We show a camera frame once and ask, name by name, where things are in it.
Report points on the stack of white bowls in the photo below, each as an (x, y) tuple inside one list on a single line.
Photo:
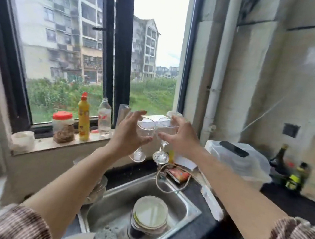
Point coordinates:
[(150, 213)]

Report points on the red snack packet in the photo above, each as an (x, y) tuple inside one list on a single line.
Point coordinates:
[(179, 175)]

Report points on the yellow bottle with red cap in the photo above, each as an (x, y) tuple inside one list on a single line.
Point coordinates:
[(84, 121)]

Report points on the white paper sheet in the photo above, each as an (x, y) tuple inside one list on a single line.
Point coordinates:
[(185, 162)]

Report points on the plastic jar with red lid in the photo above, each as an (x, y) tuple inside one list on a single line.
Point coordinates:
[(62, 130)]

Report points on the upturned clear glass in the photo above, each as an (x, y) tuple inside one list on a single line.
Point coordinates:
[(174, 114)]

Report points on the clear wine glass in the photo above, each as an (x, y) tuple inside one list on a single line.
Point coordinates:
[(161, 156), (145, 130)]

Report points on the person's left forearm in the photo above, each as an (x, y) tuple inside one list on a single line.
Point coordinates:
[(74, 179)]

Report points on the clear drinking glass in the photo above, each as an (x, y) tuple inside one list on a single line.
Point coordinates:
[(122, 114)]

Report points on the green bottle with yellow label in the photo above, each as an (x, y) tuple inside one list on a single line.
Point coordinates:
[(296, 178)]

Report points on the small white bowl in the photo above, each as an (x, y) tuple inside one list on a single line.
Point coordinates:
[(22, 141)]

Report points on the person's right forearm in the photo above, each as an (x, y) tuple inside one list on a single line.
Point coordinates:
[(236, 198)]

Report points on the person's left hand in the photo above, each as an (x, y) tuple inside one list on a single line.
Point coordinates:
[(125, 137)]

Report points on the person's left thumb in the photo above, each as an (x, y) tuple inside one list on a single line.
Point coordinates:
[(146, 140)]

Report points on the stainless steel sink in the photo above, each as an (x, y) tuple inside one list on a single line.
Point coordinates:
[(114, 203)]

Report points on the dark wall socket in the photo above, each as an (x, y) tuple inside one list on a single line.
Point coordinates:
[(291, 130)]

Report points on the person's right thumb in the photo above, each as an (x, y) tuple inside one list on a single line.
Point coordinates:
[(164, 136)]

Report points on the dark glass bottle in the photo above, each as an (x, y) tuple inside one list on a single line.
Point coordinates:
[(279, 163)]

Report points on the white appliance under plastic bag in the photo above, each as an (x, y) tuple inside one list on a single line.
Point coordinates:
[(242, 168)]

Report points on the white drain pipe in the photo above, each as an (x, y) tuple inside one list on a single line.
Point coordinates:
[(218, 73)]

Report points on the black phone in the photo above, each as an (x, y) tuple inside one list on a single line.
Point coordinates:
[(233, 148)]

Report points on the person's right hand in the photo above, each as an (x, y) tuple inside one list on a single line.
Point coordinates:
[(183, 139)]

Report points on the black window frame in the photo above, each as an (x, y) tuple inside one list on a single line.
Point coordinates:
[(120, 48)]

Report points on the clear plastic bottle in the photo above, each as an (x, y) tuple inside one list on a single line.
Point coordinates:
[(104, 117)]

